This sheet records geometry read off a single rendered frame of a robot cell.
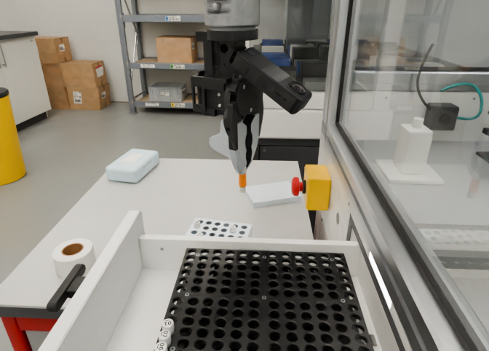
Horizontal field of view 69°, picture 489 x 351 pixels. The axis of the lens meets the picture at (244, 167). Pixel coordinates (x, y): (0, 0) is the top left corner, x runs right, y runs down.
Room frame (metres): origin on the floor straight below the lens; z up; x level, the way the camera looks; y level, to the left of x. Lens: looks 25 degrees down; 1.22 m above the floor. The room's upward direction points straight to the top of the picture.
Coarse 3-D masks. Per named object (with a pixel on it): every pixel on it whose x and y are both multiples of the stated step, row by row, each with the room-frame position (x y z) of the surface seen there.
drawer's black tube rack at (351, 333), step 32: (224, 256) 0.39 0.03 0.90; (320, 256) 0.39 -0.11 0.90; (192, 288) 0.33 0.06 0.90; (224, 288) 0.33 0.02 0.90; (256, 288) 0.33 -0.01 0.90; (288, 288) 0.33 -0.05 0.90; (320, 288) 0.33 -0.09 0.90; (352, 288) 0.33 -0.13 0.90; (192, 320) 0.29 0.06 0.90; (224, 320) 0.28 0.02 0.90; (256, 320) 0.28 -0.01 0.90; (288, 320) 0.28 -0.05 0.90; (320, 320) 0.28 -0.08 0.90; (352, 320) 0.31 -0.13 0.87
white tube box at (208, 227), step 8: (192, 224) 0.62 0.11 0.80; (200, 224) 0.62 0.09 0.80; (208, 224) 0.62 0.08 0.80; (216, 224) 0.63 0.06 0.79; (224, 224) 0.62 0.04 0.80; (232, 224) 0.62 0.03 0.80; (240, 224) 0.62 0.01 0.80; (248, 224) 0.62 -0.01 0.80; (192, 232) 0.60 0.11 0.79; (208, 232) 0.59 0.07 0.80; (216, 232) 0.59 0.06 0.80; (224, 232) 0.59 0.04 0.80; (240, 232) 0.59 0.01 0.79; (248, 232) 0.59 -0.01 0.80
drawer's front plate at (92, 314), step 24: (120, 240) 0.39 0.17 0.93; (96, 264) 0.34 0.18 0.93; (120, 264) 0.37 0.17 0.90; (96, 288) 0.31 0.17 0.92; (120, 288) 0.36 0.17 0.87; (72, 312) 0.27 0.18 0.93; (96, 312) 0.29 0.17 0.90; (120, 312) 0.35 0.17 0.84; (48, 336) 0.24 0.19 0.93; (72, 336) 0.25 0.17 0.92; (96, 336) 0.28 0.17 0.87
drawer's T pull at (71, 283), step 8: (80, 264) 0.36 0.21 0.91; (72, 272) 0.34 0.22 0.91; (80, 272) 0.35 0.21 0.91; (64, 280) 0.33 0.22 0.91; (72, 280) 0.33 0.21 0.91; (80, 280) 0.33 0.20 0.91; (64, 288) 0.32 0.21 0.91; (72, 288) 0.32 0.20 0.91; (56, 296) 0.30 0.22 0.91; (64, 296) 0.31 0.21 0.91; (72, 296) 0.31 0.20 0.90; (48, 304) 0.29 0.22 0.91; (56, 304) 0.29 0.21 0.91
